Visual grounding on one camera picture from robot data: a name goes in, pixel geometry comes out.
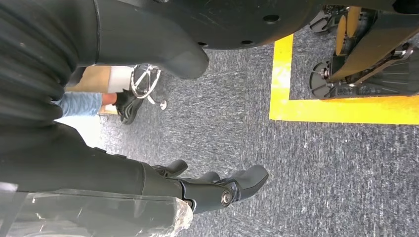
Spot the pale wooden furniture panel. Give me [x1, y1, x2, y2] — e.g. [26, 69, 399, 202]
[65, 65, 135, 94]

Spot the chrome star stool base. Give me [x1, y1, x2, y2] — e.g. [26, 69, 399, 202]
[130, 64, 168, 111]

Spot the person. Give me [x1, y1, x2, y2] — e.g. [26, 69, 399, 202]
[52, 90, 145, 125]

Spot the black round robot body part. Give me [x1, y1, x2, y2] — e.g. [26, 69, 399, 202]
[126, 0, 330, 50]

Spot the clear plastic wrap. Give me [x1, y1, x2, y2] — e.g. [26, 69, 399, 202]
[0, 182, 194, 237]

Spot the yellow floor tape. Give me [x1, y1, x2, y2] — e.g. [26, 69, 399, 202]
[269, 34, 419, 125]

